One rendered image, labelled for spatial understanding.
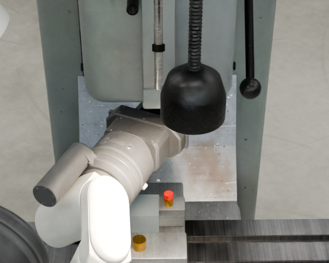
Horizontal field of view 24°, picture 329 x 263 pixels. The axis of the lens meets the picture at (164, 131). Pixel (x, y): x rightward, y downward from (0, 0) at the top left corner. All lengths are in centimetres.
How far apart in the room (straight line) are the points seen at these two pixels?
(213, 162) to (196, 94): 78
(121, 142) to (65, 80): 56
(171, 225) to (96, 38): 47
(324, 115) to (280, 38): 65
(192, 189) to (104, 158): 58
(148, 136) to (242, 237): 42
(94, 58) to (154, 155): 17
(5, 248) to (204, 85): 28
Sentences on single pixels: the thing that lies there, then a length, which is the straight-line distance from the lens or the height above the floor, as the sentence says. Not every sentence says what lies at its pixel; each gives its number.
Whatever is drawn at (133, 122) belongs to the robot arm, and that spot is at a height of 126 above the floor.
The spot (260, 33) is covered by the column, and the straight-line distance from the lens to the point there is 150.
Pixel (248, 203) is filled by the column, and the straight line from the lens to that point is 177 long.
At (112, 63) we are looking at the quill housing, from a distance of 98.
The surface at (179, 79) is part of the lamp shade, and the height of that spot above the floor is 147.
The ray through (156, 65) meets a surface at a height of 141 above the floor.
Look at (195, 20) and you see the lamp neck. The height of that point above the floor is 153.
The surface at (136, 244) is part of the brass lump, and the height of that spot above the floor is 103.
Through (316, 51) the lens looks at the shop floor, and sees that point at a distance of 373.
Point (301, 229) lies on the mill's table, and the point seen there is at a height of 91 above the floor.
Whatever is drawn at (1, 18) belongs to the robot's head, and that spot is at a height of 160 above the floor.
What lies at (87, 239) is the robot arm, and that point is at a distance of 91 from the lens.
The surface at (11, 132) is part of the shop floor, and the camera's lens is 320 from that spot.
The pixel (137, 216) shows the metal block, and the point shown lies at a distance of 124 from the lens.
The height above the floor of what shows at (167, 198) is 104.
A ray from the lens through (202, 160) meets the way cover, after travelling 156.
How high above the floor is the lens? 191
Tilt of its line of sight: 37 degrees down
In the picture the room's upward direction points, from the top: straight up
